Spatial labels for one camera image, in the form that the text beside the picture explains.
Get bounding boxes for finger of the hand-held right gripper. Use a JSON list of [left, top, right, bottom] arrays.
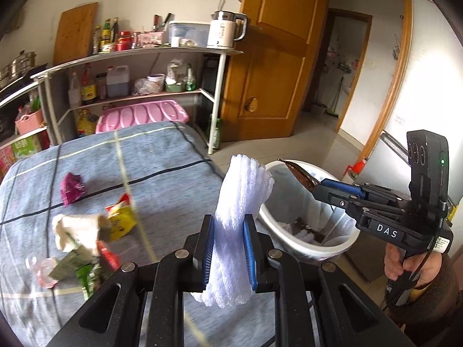
[[312, 184, 407, 221], [319, 178, 413, 205]]

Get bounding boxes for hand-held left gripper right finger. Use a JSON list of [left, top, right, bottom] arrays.
[[243, 214, 416, 347]]

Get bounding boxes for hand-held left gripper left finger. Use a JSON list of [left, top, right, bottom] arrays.
[[47, 214, 216, 347]]

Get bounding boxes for long brown snack wrapper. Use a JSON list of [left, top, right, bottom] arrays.
[[277, 158, 321, 193]]

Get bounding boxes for white round trash bin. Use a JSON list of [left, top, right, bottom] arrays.
[[258, 160, 357, 264]]

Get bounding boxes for white foam net sleeve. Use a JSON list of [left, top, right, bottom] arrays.
[[190, 154, 274, 308]]

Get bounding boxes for green foil snack wrapper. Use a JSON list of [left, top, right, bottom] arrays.
[[76, 262, 104, 300]]

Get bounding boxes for green paper packet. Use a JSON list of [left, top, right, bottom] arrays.
[[47, 246, 96, 280]]

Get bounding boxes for red lid plastic cup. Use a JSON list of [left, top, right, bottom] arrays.
[[25, 255, 60, 290]]

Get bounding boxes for person's right forearm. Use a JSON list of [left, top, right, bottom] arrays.
[[383, 253, 463, 337]]

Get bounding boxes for person's right hand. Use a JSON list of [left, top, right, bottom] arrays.
[[383, 240, 445, 291]]

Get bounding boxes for translucent bin liner bag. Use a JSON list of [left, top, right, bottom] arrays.
[[266, 166, 353, 246]]

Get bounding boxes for red plastic object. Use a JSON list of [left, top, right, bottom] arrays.
[[347, 159, 367, 179]]

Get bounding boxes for grey refrigerator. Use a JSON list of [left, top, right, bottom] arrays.
[[342, 0, 463, 284]]

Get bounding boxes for mop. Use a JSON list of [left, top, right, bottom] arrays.
[[327, 76, 344, 118]]

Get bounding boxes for yellow snack wrapper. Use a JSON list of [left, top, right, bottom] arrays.
[[105, 192, 139, 243]]

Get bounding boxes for red snack wrapper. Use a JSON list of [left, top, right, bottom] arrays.
[[96, 240, 122, 272]]

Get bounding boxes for blue-grey checked blanket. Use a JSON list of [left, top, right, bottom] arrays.
[[0, 121, 315, 347]]

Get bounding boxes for green plastic bottle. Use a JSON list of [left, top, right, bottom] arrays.
[[210, 116, 222, 149]]

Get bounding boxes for wooden door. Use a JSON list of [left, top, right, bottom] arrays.
[[221, 0, 331, 143]]

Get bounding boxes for crumpled beige paper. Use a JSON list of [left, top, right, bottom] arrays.
[[52, 214, 111, 257]]

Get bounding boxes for magenta snack wrapper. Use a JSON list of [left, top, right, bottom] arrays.
[[61, 173, 87, 207]]

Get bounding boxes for pink lid storage box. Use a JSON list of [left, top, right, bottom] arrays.
[[95, 99, 190, 134]]

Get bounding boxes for yellow oil bottle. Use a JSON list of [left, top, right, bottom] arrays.
[[77, 108, 99, 137]]

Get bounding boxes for white plastic tub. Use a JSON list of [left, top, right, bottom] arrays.
[[146, 74, 166, 93]]

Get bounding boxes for small knotted plastic bag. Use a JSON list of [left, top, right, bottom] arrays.
[[132, 79, 153, 96]]

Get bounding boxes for printed food bags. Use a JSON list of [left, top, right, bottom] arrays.
[[166, 58, 197, 91]]

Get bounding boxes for dark liquid plastic jug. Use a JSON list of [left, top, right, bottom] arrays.
[[106, 65, 130, 98]]

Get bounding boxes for white electric kettle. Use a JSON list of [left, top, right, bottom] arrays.
[[207, 10, 248, 49]]

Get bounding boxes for red label sauce bottle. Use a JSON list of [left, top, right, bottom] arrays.
[[80, 63, 98, 105]]

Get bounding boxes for clear plastic bottle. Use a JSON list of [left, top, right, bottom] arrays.
[[68, 71, 82, 108]]

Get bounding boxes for white curved shelf rack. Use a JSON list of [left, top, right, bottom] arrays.
[[31, 47, 244, 156]]

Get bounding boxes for green cardboard box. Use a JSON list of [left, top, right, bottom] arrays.
[[11, 134, 42, 160]]

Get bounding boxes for clear plastic storage container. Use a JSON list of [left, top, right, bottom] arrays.
[[167, 20, 211, 47]]

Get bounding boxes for pink printed box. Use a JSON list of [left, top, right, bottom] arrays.
[[139, 32, 164, 48]]

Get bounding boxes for pink plastic basket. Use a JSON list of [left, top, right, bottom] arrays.
[[14, 108, 45, 135]]

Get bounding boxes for red cardboard box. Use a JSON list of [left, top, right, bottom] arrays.
[[0, 145, 17, 174]]

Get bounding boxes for white side shelf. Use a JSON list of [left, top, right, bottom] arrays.
[[0, 80, 51, 152]]

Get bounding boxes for black induction cooker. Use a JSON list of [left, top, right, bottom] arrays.
[[0, 63, 49, 91]]

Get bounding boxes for bamboo cutting board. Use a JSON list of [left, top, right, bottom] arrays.
[[53, 2, 99, 66]]

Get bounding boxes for steel steamer pot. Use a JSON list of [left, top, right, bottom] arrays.
[[0, 51, 38, 80]]

